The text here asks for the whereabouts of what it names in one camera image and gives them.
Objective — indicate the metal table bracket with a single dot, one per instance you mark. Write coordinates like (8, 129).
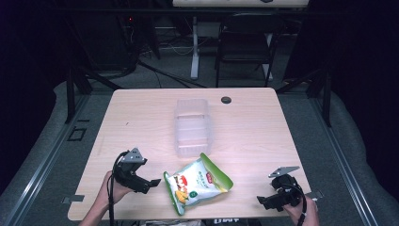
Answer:
(74, 199)
(315, 194)

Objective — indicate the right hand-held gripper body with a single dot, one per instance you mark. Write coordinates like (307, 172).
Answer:
(286, 188)

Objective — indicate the person's left hand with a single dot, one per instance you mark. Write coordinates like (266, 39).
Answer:
(116, 193)

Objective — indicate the black metal stand frame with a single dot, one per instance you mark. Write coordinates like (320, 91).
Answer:
(326, 94)
(71, 91)

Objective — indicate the clear plastic container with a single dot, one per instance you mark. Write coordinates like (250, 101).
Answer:
(193, 128)

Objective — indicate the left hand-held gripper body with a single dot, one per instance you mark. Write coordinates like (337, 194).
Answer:
(129, 171)

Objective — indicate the person's right hand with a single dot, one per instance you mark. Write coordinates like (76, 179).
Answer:
(301, 213)

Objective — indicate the green and white snack bag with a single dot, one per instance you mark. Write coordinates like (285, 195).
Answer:
(196, 185)

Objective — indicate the white desk leg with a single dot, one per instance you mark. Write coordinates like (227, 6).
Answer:
(194, 50)

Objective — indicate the black chair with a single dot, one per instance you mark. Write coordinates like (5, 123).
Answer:
(247, 40)

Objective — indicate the aluminium floor rail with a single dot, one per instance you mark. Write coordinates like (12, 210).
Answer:
(342, 163)
(40, 163)

